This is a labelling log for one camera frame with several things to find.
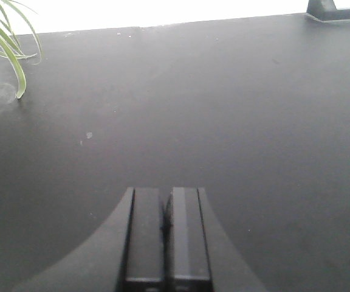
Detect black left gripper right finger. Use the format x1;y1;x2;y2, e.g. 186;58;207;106
166;187;266;291

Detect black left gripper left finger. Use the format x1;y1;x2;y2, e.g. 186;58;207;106
14;187;165;291

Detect green spider plant leaves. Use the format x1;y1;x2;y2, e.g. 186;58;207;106
0;1;43;100

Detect black stand base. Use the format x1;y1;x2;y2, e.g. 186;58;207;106
306;0;350;22

